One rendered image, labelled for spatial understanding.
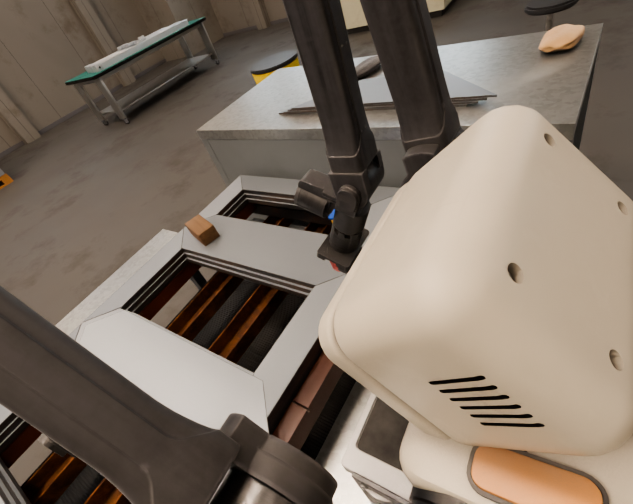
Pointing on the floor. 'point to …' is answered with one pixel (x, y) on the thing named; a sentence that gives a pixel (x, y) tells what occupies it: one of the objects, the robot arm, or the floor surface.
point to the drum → (274, 64)
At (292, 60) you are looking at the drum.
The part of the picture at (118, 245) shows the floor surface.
